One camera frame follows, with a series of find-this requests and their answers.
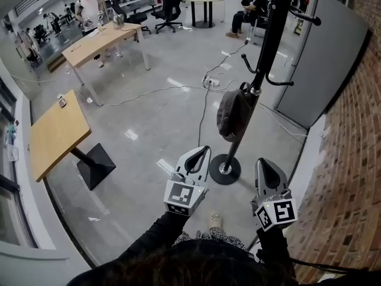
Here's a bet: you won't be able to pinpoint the black floor cable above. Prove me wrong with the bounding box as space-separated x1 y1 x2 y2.
197 85 210 148

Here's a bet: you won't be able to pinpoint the black metal coat stand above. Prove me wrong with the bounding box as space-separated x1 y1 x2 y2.
208 0 352 186

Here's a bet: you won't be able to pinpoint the black cable with plug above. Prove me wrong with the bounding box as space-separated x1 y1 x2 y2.
204 37 250 77

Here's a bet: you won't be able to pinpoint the person's left forearm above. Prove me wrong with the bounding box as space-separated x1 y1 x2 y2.
117 210 192 265

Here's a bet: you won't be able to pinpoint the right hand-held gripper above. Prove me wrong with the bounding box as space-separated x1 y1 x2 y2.
251 157 299 232

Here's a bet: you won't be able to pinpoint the grey metal cabinet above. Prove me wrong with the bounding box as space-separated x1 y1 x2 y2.
273 0 370 130

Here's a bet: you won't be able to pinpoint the person's right forearm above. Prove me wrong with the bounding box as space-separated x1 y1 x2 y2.
255 226 297 282

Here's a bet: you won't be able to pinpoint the dark grey cap item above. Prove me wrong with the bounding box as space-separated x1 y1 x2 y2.
216 82 254 143

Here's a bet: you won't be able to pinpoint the thin white floor cable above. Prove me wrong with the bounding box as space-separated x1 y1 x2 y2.
258 102 308 138

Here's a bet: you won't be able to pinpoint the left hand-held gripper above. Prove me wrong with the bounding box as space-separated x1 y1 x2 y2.
163 145 213 217

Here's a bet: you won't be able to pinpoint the green bottle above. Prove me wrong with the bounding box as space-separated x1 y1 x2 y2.
5 123 18 146

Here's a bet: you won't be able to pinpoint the small wooden table black base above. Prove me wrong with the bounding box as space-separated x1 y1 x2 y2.
29 89 117 191

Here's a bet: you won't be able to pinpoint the person's beige shoe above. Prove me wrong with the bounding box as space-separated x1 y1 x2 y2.
208 211 224 229

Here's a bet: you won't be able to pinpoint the long wooden desk white legs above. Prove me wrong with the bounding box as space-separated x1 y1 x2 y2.
61 21 152 107

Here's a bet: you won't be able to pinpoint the person's patterned trousers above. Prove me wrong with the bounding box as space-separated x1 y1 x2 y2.
174 226 248 251

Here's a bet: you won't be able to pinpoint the black office chair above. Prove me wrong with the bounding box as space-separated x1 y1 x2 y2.
151 0 185 35
111 0 152 36

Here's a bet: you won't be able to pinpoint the clear plastic container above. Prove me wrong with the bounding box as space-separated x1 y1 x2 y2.
5 145 20 162

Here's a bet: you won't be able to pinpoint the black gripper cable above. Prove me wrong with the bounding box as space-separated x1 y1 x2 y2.
290 256 361 274

